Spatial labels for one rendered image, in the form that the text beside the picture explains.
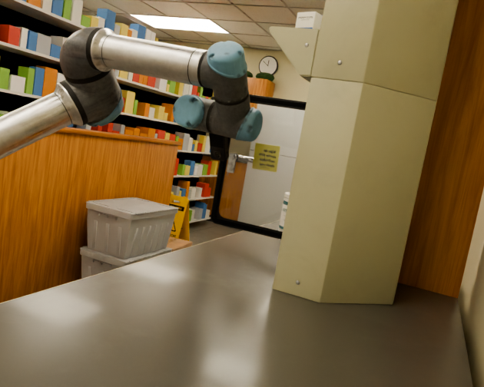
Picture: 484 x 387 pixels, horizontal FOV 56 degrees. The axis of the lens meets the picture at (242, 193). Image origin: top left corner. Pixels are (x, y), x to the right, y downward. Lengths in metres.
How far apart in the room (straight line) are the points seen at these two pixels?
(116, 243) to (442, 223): 2.35
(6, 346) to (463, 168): 1.10
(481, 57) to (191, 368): 1.05
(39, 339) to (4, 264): 2.41
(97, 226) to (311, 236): 2.46
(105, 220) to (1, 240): 0.65
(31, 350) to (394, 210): 0.76
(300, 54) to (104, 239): 2.49
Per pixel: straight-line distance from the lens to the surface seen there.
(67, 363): 0.66
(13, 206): 3.04
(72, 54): 1.14
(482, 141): 1.34
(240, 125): 1.00
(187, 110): 1.03
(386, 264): 1.09
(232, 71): 0.92
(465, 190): 1.33
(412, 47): 1.07
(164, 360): 0.68
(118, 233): 3.20
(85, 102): 1.19
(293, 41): 1.04
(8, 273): 3.16
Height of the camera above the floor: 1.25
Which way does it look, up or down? 7 degrees down
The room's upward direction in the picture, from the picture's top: 10 degrees clockwise
